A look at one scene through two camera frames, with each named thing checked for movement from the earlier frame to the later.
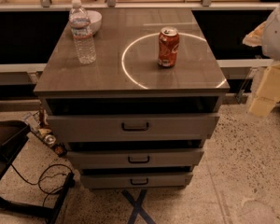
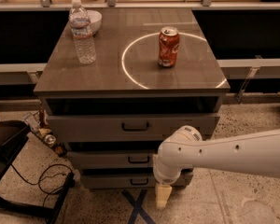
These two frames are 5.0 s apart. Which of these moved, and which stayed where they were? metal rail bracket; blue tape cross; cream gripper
Moved: cream gripper
Stayed: metal rail bracket; blue tape cross
